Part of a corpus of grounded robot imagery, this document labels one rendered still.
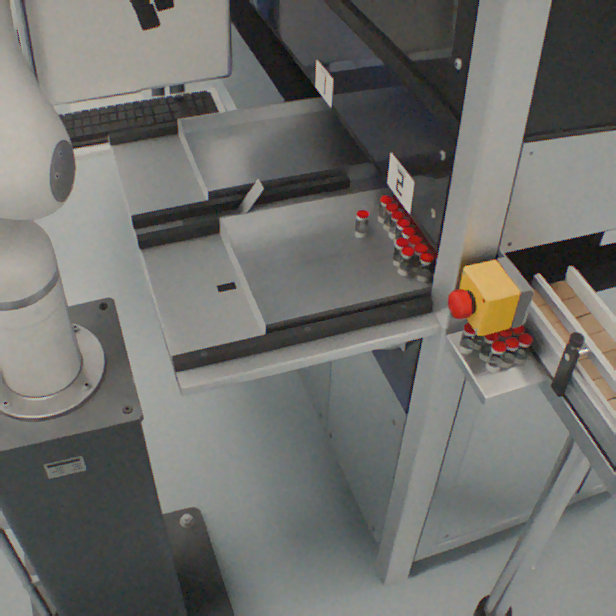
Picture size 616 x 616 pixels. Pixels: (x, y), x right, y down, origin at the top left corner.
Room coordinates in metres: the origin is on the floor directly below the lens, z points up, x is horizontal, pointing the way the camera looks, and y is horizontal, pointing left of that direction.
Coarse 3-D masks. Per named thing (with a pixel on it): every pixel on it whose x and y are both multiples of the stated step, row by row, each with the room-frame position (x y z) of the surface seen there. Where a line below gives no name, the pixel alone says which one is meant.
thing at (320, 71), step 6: (318, 66) 1.34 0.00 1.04; (318, 72) 1.34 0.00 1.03; (324, 72) 1.31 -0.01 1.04; (318, 78) 1.34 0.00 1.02; (324, 78) 1.31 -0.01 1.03; (330, 78) 1.28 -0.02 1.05; (318, 84) 1.34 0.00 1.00; (330, 84) 1.28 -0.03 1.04; (318, 90) 1.34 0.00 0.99; (330, 90) 1.28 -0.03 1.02; (324, 96) 1.31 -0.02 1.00; (330, 96) 1.28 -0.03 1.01; (330, 102) 1.28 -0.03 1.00
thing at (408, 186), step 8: (392, 160) 1.03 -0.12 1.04; (392, 168) 1.03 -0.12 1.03; (400, 168) 1.00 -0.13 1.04; (392, 176) 1.02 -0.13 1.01; (400, 176) 1.00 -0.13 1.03; (408, 176) 0.98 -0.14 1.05; (392, 184) 1.02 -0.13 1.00; (408, 184) 0.97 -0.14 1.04; (408, 192) 0.97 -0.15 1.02; (400, 200) 0.99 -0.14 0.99; (408, 200) 0.97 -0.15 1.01; (408, 208) 0.96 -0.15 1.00
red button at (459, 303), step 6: (450, 294) 0.76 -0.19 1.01; (456, 294) 0.76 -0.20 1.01; (462, 294) 0.76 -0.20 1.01; (468, 294) 0.76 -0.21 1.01; (450, 300) 0.76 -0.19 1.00; (456, 300) 0.75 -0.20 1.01; (462, 300) 0.75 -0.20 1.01; (468, 300) 0.75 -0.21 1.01; (450, 306) 0.75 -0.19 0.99; (456, 306) 0.74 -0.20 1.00; (462, 306) 0.74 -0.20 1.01; (468, 306) 0.74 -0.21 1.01; (450, 312) 0.75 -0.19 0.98; (456, 312) 0.74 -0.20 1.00; (462, 312) 0.74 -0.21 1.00; (468, 312) 0.74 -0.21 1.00; (456, 318) 0.74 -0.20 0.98; (462, 318) 0.74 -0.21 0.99
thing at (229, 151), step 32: (192, 128) 1.35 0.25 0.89; (224, 128) 1.37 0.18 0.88; (256, 128) 1.37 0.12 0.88; (288, 128) 1.37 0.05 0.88; (320, 128) 1.38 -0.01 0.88; (192, 160) 1.22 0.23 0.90; (224, 160) 1.25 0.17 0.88; (256, 160) 1.25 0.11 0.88; (288, 160) 1.25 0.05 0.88; (320, 160) 1.26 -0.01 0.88; (352, 160) 1.26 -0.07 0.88; (224, 192) 1.11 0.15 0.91
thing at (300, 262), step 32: (384, 192) 1.13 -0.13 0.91; (224, 224) 1.01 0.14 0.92; (256, 224) 1.05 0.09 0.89; (288, 224) 1.06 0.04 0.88; (320, 224) 1.06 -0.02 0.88; (352, 224) 1.06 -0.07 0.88; (256, 256) 0.97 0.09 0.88; (288, 256) 0.97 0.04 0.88; (320, 256) 0.98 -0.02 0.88; (352, 256) 0.98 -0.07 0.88; (384, 256) 0.98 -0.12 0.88; (256, 288) 0.89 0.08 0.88; (288, 288) 0.90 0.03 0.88; (320, 288) 0.90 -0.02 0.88; (352, 288) 0.90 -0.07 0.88; (384, 288) 0.90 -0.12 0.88; (416, 288) 0.87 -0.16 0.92; (288, 320) 0.80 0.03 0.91; (320, 320) 0.81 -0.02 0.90
